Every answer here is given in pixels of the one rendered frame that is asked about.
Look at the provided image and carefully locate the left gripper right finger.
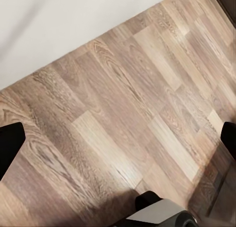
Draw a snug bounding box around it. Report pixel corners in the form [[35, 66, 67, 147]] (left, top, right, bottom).
[[220, 121, 236, 160]]

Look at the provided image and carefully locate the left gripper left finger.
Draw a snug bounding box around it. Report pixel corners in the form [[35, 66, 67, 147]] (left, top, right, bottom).
[[0, 122, 26, 181]]

